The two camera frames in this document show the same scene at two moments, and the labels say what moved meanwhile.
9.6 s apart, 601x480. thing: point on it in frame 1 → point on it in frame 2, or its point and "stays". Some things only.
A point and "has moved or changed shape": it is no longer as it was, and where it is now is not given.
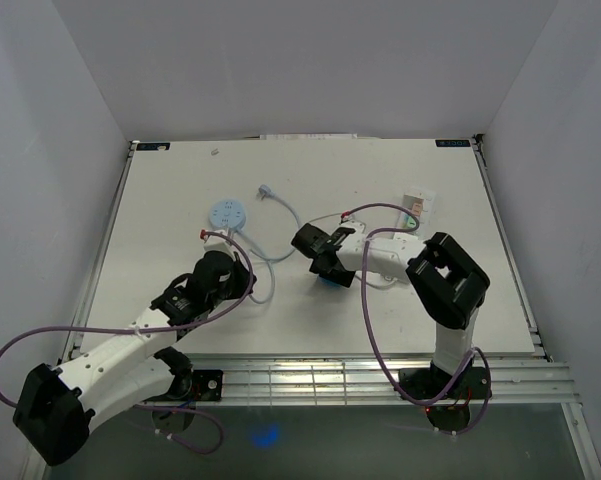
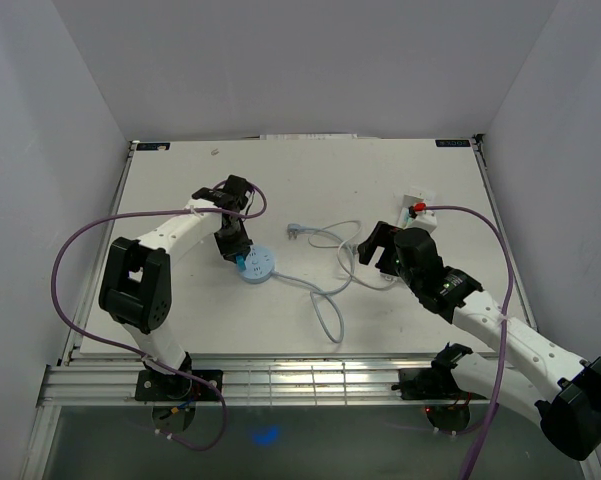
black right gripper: (345, 279) → (382, 237)
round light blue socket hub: (228, 214) has moved or changed shape
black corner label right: (452, 143) stays
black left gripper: (243, 277) → (242, 245)
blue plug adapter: (329, 283) has moved or changed shape
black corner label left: (161, 146) stays
